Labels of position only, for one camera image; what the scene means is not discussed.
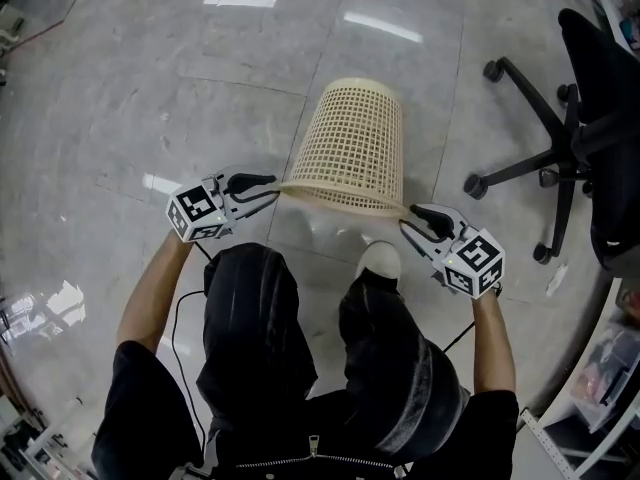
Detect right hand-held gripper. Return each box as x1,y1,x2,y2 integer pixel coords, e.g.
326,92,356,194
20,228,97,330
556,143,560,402
397,202,506,301

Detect clear storage bin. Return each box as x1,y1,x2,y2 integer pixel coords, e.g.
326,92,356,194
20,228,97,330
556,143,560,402
569,312,640,434

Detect person's white shoe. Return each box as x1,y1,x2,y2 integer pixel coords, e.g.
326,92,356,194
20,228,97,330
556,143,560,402
355,241,403,283

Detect person's right forearm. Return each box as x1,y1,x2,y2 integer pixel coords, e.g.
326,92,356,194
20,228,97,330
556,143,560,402
469,287,517,397

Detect black office chair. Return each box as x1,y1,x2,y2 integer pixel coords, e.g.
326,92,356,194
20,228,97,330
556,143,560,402
463,7,640,272

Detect person's left forearm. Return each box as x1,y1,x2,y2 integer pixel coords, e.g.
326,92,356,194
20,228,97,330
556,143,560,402
117,230,194,357

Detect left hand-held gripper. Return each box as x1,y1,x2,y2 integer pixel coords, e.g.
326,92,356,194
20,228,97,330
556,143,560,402
165,165,282,243

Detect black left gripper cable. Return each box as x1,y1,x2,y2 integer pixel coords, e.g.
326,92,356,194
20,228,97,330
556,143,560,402
172,242,216,449

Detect red floor cable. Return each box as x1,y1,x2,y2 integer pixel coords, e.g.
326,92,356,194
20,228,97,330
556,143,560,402
9,0,101,52

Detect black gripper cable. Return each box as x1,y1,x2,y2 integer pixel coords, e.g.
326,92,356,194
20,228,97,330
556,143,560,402
172,242,216,449
442,320,476,354

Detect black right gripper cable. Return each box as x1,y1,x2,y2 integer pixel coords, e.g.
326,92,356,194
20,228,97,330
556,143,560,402
442,320,476,354

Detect person's black jacket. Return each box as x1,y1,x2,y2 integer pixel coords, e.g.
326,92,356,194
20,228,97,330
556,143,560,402
92,340,521,480

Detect person's black trousers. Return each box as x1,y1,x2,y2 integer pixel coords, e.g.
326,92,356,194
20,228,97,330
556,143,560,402
196,241,471,462

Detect cream plastic mesh wastebasket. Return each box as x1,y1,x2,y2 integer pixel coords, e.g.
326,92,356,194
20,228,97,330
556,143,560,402
277,78,412,219

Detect white paper scrap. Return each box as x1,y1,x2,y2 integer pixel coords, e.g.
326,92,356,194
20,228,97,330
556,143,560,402
545,263,570,298

